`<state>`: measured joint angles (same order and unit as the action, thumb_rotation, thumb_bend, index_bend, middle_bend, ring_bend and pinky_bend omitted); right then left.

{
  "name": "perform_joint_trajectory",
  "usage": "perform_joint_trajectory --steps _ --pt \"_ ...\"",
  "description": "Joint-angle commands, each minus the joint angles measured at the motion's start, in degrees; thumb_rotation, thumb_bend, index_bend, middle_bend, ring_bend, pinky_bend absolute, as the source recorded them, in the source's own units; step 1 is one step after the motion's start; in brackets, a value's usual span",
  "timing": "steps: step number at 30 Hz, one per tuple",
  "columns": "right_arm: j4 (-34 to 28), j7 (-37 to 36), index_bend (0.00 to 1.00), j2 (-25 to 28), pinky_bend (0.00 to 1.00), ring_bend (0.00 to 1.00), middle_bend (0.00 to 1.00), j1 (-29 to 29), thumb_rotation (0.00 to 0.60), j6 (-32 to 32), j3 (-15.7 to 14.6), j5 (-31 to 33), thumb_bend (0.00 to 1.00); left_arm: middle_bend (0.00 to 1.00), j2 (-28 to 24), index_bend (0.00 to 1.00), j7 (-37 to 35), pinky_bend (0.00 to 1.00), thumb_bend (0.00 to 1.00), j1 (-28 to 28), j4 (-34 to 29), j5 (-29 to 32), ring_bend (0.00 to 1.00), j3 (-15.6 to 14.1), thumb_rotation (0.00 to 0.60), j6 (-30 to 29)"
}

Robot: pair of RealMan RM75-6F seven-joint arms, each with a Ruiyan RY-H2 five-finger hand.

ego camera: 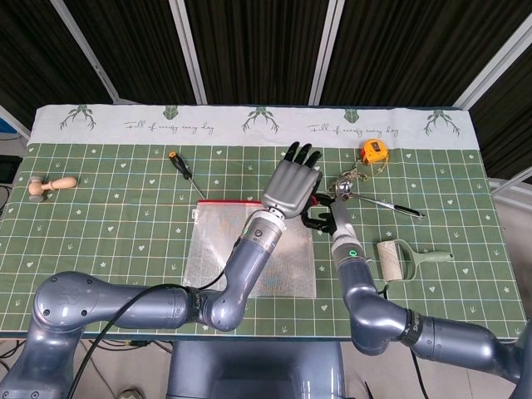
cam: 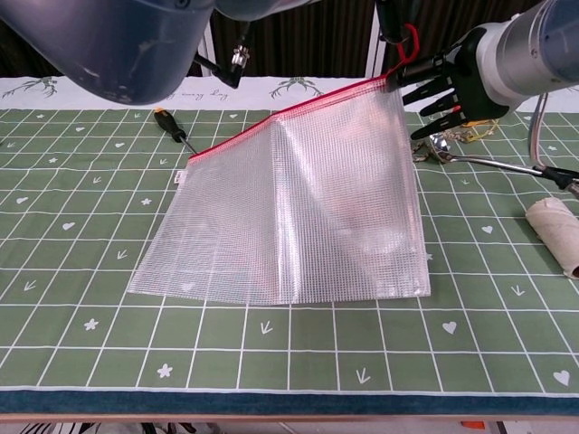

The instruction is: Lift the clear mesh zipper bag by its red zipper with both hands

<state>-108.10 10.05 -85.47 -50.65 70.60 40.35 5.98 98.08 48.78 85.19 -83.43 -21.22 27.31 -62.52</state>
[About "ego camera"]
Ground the yellow tape measure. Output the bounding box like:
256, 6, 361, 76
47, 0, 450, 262
359, 138, 392, 167

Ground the green handle lint roller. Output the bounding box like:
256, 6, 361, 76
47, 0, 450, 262
376, 239, 456, 284

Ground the small wooden mallet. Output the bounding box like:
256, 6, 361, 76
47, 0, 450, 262
27, 175, 79, 204

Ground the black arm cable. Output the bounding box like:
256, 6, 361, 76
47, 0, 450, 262
73, 236, 249, 399

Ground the white frame post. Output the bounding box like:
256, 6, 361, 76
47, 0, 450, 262
309, 0, 350, 105
168, 0, 207, 105
52, 0, 121, 103
455, 0, 532, 111

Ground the black orange screwdriver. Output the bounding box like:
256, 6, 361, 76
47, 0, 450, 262
167, 150, 208, 200

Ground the grey robot torso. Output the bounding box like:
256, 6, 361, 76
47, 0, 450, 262
165, 340, 346, 399

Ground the metal ladle black handle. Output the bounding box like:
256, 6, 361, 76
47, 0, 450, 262
335, 178, 426, 219

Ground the clear zip pouch red zipper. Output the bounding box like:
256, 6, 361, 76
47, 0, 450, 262
184, 199, 318, 299

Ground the dark pleated curtain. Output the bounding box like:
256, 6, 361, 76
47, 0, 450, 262
0, 0, 532, 180

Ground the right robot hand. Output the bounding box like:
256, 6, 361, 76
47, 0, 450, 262
301, 193, 354, 242

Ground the green grid tablecloth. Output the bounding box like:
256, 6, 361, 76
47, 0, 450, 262
0, 103, 506, 342

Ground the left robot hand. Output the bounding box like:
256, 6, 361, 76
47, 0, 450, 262
262, 140, 324, 219

